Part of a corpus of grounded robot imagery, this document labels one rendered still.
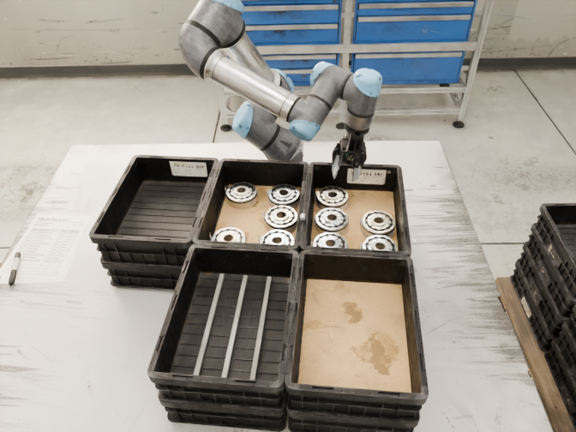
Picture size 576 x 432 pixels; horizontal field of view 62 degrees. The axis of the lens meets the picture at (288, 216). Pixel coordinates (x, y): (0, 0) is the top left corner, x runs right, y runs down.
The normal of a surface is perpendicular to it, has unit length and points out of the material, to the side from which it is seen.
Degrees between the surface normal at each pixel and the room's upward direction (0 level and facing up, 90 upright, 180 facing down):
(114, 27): 90
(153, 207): 0
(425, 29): 90
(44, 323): 0
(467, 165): 0
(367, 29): 90
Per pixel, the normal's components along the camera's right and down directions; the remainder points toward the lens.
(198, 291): -0.03, -0.73
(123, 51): -0.01, 0.68
